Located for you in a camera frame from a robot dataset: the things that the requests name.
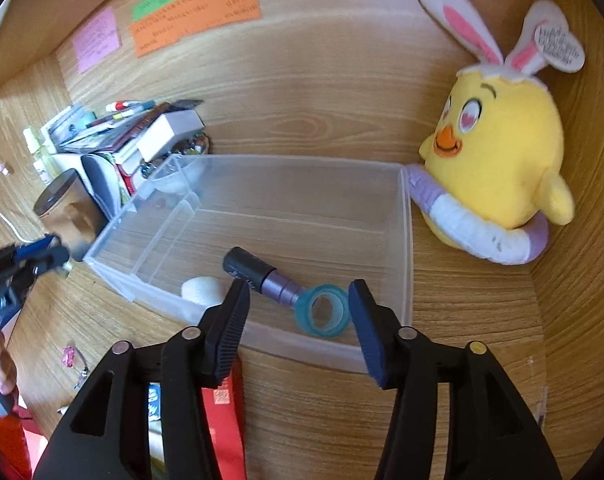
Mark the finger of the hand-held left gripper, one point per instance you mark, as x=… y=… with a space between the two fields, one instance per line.
x=44 y=255

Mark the stack of books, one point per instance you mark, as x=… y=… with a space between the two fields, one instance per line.
x=116 y=135

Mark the yellow chick plush toy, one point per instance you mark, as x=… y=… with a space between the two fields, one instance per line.
x=502 y=150

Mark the red white marker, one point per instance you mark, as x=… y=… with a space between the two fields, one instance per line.
x=119 y=106

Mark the person's left hand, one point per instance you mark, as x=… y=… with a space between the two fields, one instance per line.
x=4 y=375

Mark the white round pad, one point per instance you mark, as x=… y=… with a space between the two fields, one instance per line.
x=201 y=290

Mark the small clear plastic dish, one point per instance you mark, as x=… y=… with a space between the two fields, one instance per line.
x=176 y=175

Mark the white cardboard box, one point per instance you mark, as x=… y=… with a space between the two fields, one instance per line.
x=169 y=132

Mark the brown ceramic mug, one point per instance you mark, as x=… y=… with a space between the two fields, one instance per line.
x=56 y=195

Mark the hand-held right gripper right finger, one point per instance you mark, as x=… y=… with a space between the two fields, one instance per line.
x=367 y=330

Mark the blue white packet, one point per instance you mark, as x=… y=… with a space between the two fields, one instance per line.
x=154 y=402

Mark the black purple cosmetic tube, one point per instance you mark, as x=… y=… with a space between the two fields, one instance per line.
x=252 y=267

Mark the red cloth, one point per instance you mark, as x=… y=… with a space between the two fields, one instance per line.
x=1 y=440

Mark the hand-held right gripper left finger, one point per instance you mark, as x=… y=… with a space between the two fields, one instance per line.
x=229 y=340

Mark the teal tape roll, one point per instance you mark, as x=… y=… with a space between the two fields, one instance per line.
x=304 y=310

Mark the pink sticky note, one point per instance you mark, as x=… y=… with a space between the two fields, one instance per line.
x=96 y=40

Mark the orange sticky note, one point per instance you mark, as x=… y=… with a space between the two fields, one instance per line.
x=196 y=20

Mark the red packet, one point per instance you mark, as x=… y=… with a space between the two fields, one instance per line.
x=229 y=435

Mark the clear plastic storage box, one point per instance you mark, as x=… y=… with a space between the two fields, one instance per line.
x=307 y=210

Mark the pale green small bottles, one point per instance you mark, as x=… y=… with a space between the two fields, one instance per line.
x=36 y=152

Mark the tin of colourful beads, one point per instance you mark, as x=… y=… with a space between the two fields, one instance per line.
x=199 y=145

